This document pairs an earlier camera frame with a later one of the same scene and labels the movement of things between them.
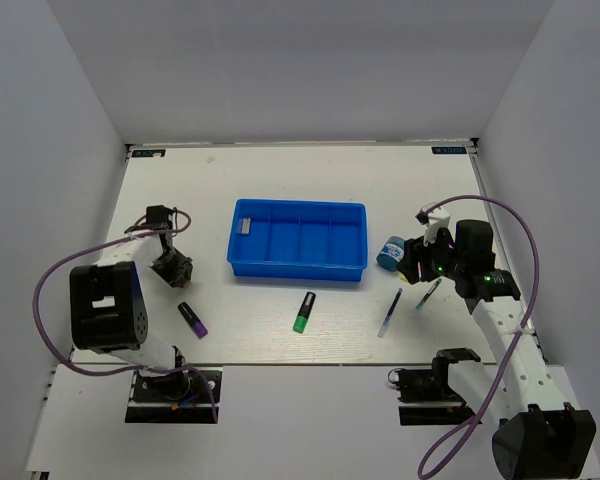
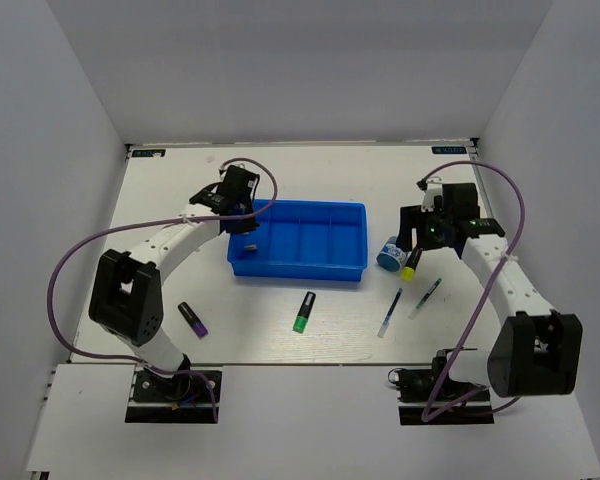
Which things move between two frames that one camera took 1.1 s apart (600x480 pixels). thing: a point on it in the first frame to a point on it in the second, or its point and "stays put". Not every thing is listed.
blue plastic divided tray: x=299 y=239 stays put
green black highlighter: x=304 y=313 stays put
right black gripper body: x=436 y=259 to x=429 y=226
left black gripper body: x=172 y=266 to x=244 y=225
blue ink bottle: x=391 y=254 stays put
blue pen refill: x=385 y=322 stays put
